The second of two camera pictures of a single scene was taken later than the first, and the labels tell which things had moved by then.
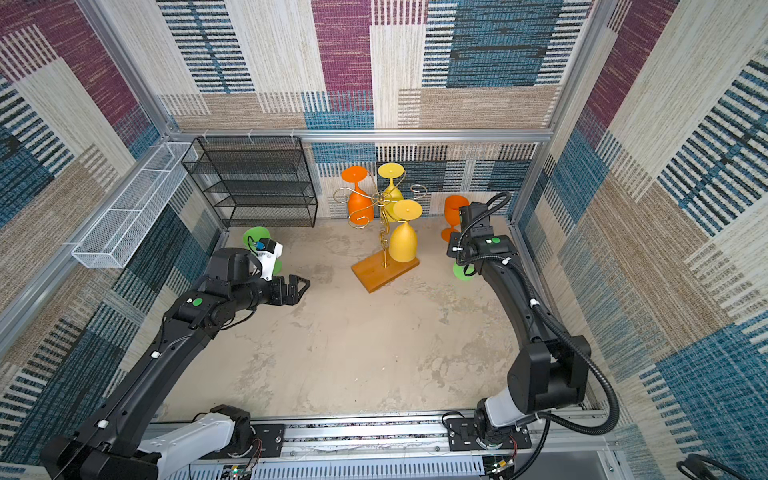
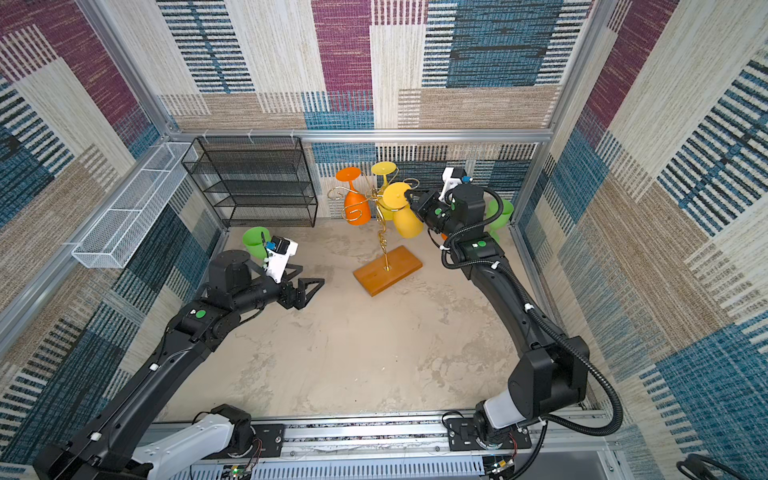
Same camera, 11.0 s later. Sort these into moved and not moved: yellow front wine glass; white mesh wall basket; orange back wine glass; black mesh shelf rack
Moved: yellow front wine glass
Not moved: white mesh wall basket; black mesh shelf rack; orange back wine glass
